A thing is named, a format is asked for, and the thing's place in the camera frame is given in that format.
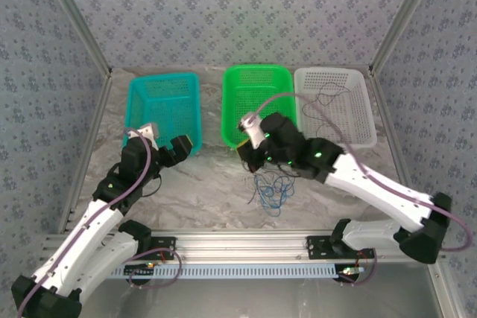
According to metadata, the white slotted cable duct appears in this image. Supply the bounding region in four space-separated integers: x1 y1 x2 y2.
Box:
100 264 368 281

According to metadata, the aluminium table side rail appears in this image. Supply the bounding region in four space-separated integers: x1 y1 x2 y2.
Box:
59 70 115 233
368 67 415 203

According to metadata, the aluminium mounting rail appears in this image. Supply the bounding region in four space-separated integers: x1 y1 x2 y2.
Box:
40 230 446 262

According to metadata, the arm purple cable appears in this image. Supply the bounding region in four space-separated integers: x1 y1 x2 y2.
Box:
250 91 470 287
16 130 183 290

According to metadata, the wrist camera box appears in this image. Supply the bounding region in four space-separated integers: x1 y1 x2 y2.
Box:
239 113 266 150
134 121 161 147

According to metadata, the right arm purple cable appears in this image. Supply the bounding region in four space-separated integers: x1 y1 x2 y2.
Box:
250 91 470 287

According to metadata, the teal perforated plastic basket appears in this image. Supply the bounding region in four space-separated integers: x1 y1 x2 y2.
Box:
122 71 204 161

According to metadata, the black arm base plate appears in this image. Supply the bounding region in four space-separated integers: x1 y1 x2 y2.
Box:
305 235 376 259
147 236 177 261

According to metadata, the green perforated plastic basket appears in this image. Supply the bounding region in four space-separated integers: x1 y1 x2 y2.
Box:
221 64 299 150

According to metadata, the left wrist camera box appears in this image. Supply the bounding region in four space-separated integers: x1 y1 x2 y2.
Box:
134 121 161 147

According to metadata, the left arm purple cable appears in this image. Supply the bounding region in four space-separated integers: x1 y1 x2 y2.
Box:
16 130 183 290

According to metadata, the grey metal sheet panel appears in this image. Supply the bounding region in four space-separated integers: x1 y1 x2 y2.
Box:
74 276 446 318

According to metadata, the small black controller board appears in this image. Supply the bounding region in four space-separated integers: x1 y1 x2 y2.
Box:
336 264 365 282
124 262 157 279

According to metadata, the aluminium lower frame rail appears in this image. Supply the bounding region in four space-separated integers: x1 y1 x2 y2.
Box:
426 262 463 318

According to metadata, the aluminium frame post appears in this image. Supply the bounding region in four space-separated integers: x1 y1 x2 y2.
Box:
368 0 446 75
37 0 113 77

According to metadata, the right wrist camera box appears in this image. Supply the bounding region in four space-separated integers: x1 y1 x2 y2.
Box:
239 113 266 150

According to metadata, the white perforated plastic basket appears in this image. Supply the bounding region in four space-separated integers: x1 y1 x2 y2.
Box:
293 67 378 150

